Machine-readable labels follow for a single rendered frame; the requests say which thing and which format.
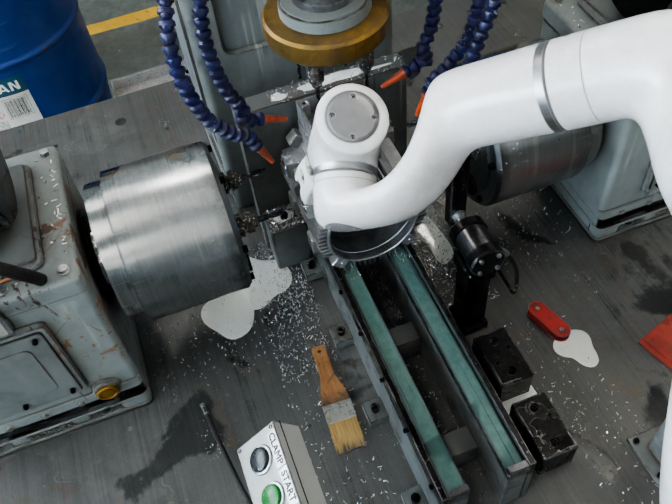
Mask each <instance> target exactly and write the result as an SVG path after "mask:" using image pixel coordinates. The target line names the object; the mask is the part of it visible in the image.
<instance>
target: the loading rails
mask: <svg viewBox="0 0 672 504"><path fill-rule="evenodd" d="M396 247H397V246H396ZM399 247H400V248H401V249H400V248H399ZM397 248H398V249H397ZM397 248H395V250H396V253H397V252H398V254H399V257H398V258H397V256H396V254H394V252H393V250H391V251H390V256H389V254H388V253H386V257H385V258H384V257H383V255H381V260H379V258H378V257H376V262H374V260H373V258H372V259H371V264H370V263H369V261H368V260H366V265H365V264H364V262H363V261H361V266H360V265H359V263H358V261H356V266H355V265H354V263H353V261H349V262H348V263H347V264H346V265H345V269H346V270H347V273H346V270H344V269H343V268H344V267H343V268H339V267H335V266H332V264H331V262H330V260H329V258H324V256H323V255H322V254H321V252H319V253H316V254H314V253H313V254H314V256H315V257H313V258H310V259H307V260H304V261H302V262H301V268H302V270H303V272H304V275H305V277H306V279H307V281H308V282H310V281H313V280H316V279H319V278H322V277H324V278H325V280H326V282H327V285H328V287H329V289H330V291H331V293H332V296H333V298H334V300H335V302H336V304H337V307H338V309H339V311H340V313H341V315H342V318H343V320H344V322H342V323H339V324H336V325H334V326H331V327H329V332H330V335H331V337H332V339H333V342H334V344H335V346H336V348H337V349H340V348H343V347H346V346H348V345H351V344H355V346H356V349H357V351H358V353H359V355H360V357H361V360H362V362H363V364H364V366H365V368H366V371H367V373H368V375H369V377H370V379H371V382H372V384H373V386H374V388H375V390H376V393H377V395H378V397H377V398H374V399H371V400H369V401H366V402H364V403H362V409H363V411H364V413H365V416H366V418H367V420H368V423H369V425H370V427H375V426H377V425H380V424H382V423H385V422H388V421H390V424H391V426H392V428H393V430H394V432H395V435H396V437H397V439H398V441H399V443H400V446H401V448H402V450H403V452H404V454H405V457H406V459H407V461H408V463H409V465H410V468H411V470H412V472H413V474H414V476H415V479H416V481H417V483H418V485H417V486H415V487H412V488H410V489H407V490H405V491H402V492H401V499H402V501H403V504H467V503H468V498H469V493H470V489H469V487H468V485H467V484H465V483H464V481H463V479H462V477H461V475H460V473H459V471H458V469H457V467H456V466H458V465H460V464H463V463H465V462H468V461H470V460H473V459H475V458H476V459H477V461H478V463H479V465H480V467H481V469H482V471H483V473H484V474H485V476H486V478H487V480H488V482H489V484H490V486H491V488H492V490H493V492H494V494H495V496H496V498H497V500H498V501H499V503H500V504H506V503H509V502H511V501H513V500H516V499H518V497H519V498H521V497H523V496H525V494H526V491H527V488H528V485H529V482H530V480H531V477H532V474H533V472H534V469H535V466H536V461H535V460H534V458H533V456H532V454H531V453H530V451H529V449H528V447H527V446H526V444H525V442H524V440H523V439H522V437H521V435H520V433H519V432H518V430H517V428H516V426H515V425H514V423H513V421H512V419H511V418H510V416H509V414H508V412H507V411H506V409H505V407H504V405H503V404H502V402H501V400H500V398H499V397H498V394H497V393H496V391H495V390H494V388H493V386H492V384H491V383H490V381H489V379H488V377H487V376H486V374H485V372H484V370H483V369H482V367H481V365H480V363H479V362H478V360H477V358H476V356H475V355H474V353H473V351H472V349H471V347H470V345H469V344H468V342H467V341H466V339H465V337H464V335H463V334H462V332H461V330H460V328H459V327H458V325H457V323H456V321H455V320H454V318H453V316H452V314H451V313H450V311H449V309H448V307H447V306H446V304H445V302H444V300H443V299H442V297H441V295H440V293H439V292H438V290H437V288H436V286H435V285H434V283H433V281H432V279H431V278H430V276H429V274H428V272H427V271H426V269H425V267H424V265H423V263H422V262H421V260H420V258H419V257H418V255H417V253H416V251H415V250H414V248H413V246H412V244H411V243H410V244H409V245H405V244H402V243H400V244H399V245H398V247H397ZM403 248H404V249H403ZM401 253H403V254H402V255H401ZM404 254H405V257H404ZM409 254H410V259H409ZM394 255H395V256H394ZM400 255H401V256H400ZM406 256H407V257H406ZM405 258H406V260H405ZM403 259H404V261H405V262H403ZM350 264H351V265H352V266H353V268H352V267H351V265H350ZM372 264H376V266H377V268H378V270H379V272H380V274H381V276H382V278H383V279H384V282H385V283H386V285H387V287H388V289H389V291H390V293H391V295H392V297H393V299H394V301H395V303H396V305H397V307H398V309H399V310H400V312H401V314H402V316H403V318H404V320H405V322H406V323H404V324H401V325H399V326H396V327H393V328H390V329H388V328H387V326H386V324H385V322H384V320H383V318H382V316H381V314H380V312H379V310H378V308H377V306H376V304H375V302H374V300H373V298H372V296H371V294H370V292H369V290H368V288H367V286H366V284H365V282H364V280H363V278H362V276H361V274H360V275H359V273H360V272H359V270H358V269H361V268H364V267H366V266H369V265H372ZM358 265H359V266H358ZM357 267H358V268H357ZM348 269H349V270H351V269H354V270H353V272H350V271H349V270H348ZM343 270H344V271H343ZM348 271H349V272H348ZM351 271H352V270H351ZM358 272H359V273H358ZM343 273H344V274H343ZM357 274H358V275H357ZM345 275H346V276H345ZM356 275H357V276H356ZM353 276H354V277H355V276H356V277H355V279H351V278H353ZM419 351H421V353H422V355H423V357H424V359H425V361H426V363H427V364H428V366H429V368H430V370H431V372H432V374H433V376H434V378H435V380H436V382H437V384H438V386H439V388H440V390H441V391H442V393H443V395H444V397H445V399H446V401H447V403H448V405H449V407H450V409H451V411H452V413H453V415H454V417H455V418H456V420H457V422H458V424H459V426H460V428H459V429H456V430H453V431H451V432H448V433H446V434H443V435H440V433H439V431H438V429H437V427H436V425H435V423H434V421H433V419H432V417H431V415H430V413H429V411H428V409H427V407H426V405H425V403H424V401H423V399H422V397H421V395H420V393H419V391H418V389H417V387H416V385H415V383H414V381H413V379H412V377H411V374H410V372H409V370H408V368H407V366H406V364H405V362H404V360H403V357H406V356H409V355H411V354H414V353H417V352H419Z"/></svg>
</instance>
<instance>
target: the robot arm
mask: <svg viewBox="0 0 672 504"><path fill-rule="evenodd" d="M623 119H632V120H634V121H636V122H637V123H638V124H639V126H640V128H641V130H642V132H643V135H644V138H645V141H646V144H647V148H648V151H649V156H650V160H651V164H652V168H653V172H654V175H655V178H656V181H657V184H658V187H659V189H660V192H661V194H662V196H663V199H664V201H665V203H666V205H667V207H668V209H669V211H670V213H671V214H672V9H665V10H658V11H653V12H648V13H644V14H640V15H636V16H632V17H629V18H625V19H621V20H618V21H614V22H610V23H607V24H603V25H600V26H596V27H593V28H589V29H586V30H582V31H579V32H575V33H572V34H568V35H565V36H561V37H558V38H554V39H551V40H547V41H544V42H541V43H537V44H534V45H530V46H527V47H524V48H520V49H517V50H514V51H510V52H507V53H504V54H500V55H497V56H494V57H490V58H487V59H484V60H480V61H477V62H473V63H470V64H466V65H463V66H460V67H457V68H454V69H451V70H449V71H446V72H444V73H442V74H440V75H439V76H437V77H436V78H435V79H434V80H433V81H432V82H431V84H430V85H429V87H428V90H427V92H426V95H425V98H424V101H423V105H422V109H421V112H420V116H419V119H418V123H417V126H416V128H415V131H414V134H413V137H412V139H411V142H410V144H409V146H408V148H407V150H406V152H405V154H404V155H403V157H402V159H401V160H400V162H399V163H398V164H397V165H396V167H395V168H394V169H393V170H392V171H391V172H390V173H389V174H388V175H387V176H386V177H385V178H383V179H382V180H381V181H379V182H377V165H378V156H379V151H380V147H381V144H382V142H383V140H384V138H385V136H386V134H387V131H388V128H389V114H388V110H387V107H386V105H385V103H384V101H383V100H382V99H381V97H380V96H379V95H378V94H377V93H376V92H374V91H373V90H372V89H370V88H368V87H366V86H363V85H360V84H354V83H347V84H342V85H338V86H336V87H334V88H332V89H330V90H329V91H328V92H327V93H325V94H324V96H323V97H322V98H321V99H320V101H319V103H318V105H317V108H316V112H315V116H314V121H313V125H312V130H311V135H310V139H309V144H308V149H307V153H306V156H305V158H304V159H303V160H302V161H301V163H300V164H299V166H298V168H297V171H296V174H295V180H296V181H299V184H298V185H297V186H296V187H295V188H294V190H295V193H296V196H301V198H302V200H303V202H304V204H306V205H313V207H314V215H315V218H316V220H317V222H318V223H319V225H321V226H322V227H323V228H325V229H328V230H331V231H333V232H351V231H361V230H366V229H372V228H378V227H383V226H388V225H392V224H396V223H399V222H402V221H405V220H407V219H409V218H412V217H414V216H415V215H417V214H419V213H420V212H422V211H423V210H425V209H426V208H427V207H428V206H430V205H431V204H432V203H433V202H434V201H435V200H436V199H437V198H438V197H439V196H440V195H441V194H442V193H443V192H444V191H445V189H446V188H447V187H448V186H449V184H450V183H451V181H452V180H453V178H454V177H455V175H456V174H457V173H458V171H459V169H460V168H461V166H462V165H463V163H464V161H465V160H466V158H467V157H468V156H469V154H470V153H471V152H473V151H474V150H475V149H477V148H481V147H484V146H489V145H494V144H500V143H505V142H510V141H515V140H521V139H526V138H531V137H537V136H542V135H547V134H553V133H558V132H563V131H568V130H573V129H577V128H582V127H587V126H592V125H597V124H602V123H608V122H613V121H618V120H623ZM659 498H660V504H672V383H671V389H670V395H669V402H668V409H667V416H666V423H665V431H664V439H663V447H662V457H661V468H660V488H659Z"/></svg>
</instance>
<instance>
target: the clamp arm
mask: <svg viewBox="0 0 672 504"><path fill-rule="evenodd" d="M471 155H472V152H471V153H470V154H469V156H468V157H467V158H466V160H465V161H464V163H463V165H462V166H461V168H460V169H459V171H458V173H457V174H456V175H455V177H454V178H453V180H452V181H451V183H450V184H449V186H448V187H447V188H446V204H445V220H446V222H447V223H448V225H449V226H452V225H454V224H455V220H456V219H455V217H454V216H456V217H457V218H458V217H460V216H461V214H460V213H462V215H463V216H466V208H467V197H468V187H469V176H470V165H471ZM453 220H454V221H453Z"/></svg>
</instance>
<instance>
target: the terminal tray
mask: <svg viewBox="0 0 672 504"><path fill-rule="evenodd" d="M295 102H296V108H297V115H298V125H299V132H300V133H301V134H302V140H303V142H305V147H307V149H308V144H309V139H310V135H311V130H312V125H313V122H312V123H311V121H314V116H315V112H316V108H317V102H318V99H317V98H316V95H313V96H310V97H307V98H304V99H300V100H297V101H295Z"/></svg>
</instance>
